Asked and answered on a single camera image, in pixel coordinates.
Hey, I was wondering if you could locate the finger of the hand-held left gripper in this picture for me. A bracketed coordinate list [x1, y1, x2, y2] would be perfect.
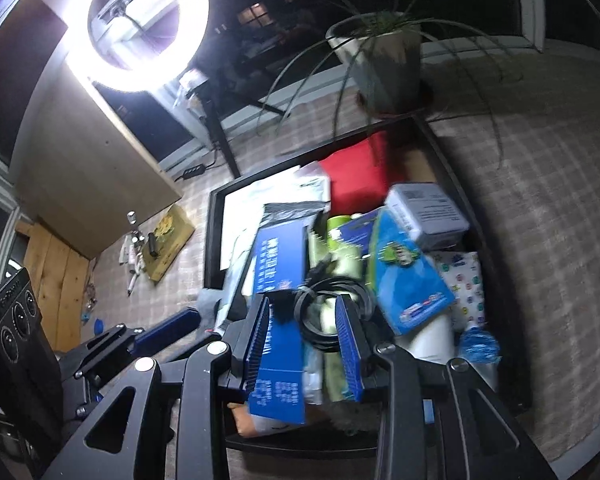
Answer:
[75, 309, 203, 383]

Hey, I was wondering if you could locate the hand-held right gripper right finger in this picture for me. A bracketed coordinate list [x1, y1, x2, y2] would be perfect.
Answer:
[335, 294, 563, 480]

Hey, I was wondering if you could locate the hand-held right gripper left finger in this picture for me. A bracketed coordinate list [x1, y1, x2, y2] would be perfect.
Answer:
[40, 294, 272, 480]

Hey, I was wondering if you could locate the black cable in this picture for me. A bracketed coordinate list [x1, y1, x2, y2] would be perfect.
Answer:
[292, 277, 376, 346]

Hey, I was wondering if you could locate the white sunscreen tube blue cap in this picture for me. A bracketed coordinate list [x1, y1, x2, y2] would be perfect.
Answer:
[405, 317, 456, 366]

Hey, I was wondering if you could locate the blue face mask packet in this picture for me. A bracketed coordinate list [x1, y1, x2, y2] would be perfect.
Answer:
[247, 222, 308, 423]

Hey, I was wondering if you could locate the black storage container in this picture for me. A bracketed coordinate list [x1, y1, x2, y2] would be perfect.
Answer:
[203, 115, 536, 461]

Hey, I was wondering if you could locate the white pen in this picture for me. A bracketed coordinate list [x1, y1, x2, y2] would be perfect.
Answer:
[126, 260, 143, 296]

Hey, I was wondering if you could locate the wooden board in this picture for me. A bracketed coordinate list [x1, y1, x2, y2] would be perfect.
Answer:
[15, 220, 98, 353]

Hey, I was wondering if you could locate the blue green blister card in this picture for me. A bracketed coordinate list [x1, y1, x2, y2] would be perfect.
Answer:
[367, 207, 456, 336]

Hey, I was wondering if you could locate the gold flower-print box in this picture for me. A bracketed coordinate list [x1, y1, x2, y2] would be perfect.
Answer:
[142, 204, 196, 283]

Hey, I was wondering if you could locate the silver eyelash curler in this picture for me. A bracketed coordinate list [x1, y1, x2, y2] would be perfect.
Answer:
[126, 212, 146, 248]

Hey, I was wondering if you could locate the small blue box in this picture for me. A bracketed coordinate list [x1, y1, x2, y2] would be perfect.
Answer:
[337, 215, 381, 251]

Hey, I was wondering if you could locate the blue mesh puff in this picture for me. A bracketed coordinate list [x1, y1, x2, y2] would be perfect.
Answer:
[455, 327, 501, 366]

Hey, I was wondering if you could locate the white printed tissue pack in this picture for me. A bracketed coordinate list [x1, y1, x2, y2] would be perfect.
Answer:
[432, 251, 481, 331]

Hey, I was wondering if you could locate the black flat packet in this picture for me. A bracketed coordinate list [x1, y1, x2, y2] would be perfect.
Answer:
[260, 202, 331, 226]

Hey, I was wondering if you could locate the white labelled box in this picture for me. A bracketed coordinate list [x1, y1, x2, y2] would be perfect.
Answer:
[384, 183, 471, 251]

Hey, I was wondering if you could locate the white paper sheet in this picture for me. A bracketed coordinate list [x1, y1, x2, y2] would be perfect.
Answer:
[220, 162, 331, 311]

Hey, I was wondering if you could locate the red flat packet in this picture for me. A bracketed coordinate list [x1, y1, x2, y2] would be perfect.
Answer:
[320, 132, 396, 216]

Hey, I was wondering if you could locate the large cardboard box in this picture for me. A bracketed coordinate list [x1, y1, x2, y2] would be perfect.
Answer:
[10, 67, 183, 261]

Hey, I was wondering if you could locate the black light stand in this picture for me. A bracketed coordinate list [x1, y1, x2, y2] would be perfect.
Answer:
[200, 87, 286, 179]

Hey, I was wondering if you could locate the clear plastic bag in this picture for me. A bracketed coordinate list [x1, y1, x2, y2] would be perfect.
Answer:
[177, 70, 211, 98]

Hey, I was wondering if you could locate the potted spider plant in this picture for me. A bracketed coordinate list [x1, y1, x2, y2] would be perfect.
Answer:
[257, 0, 546, 171]

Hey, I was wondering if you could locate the ring light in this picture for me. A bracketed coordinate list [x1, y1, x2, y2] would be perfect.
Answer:
[62, 0, 211, 93]

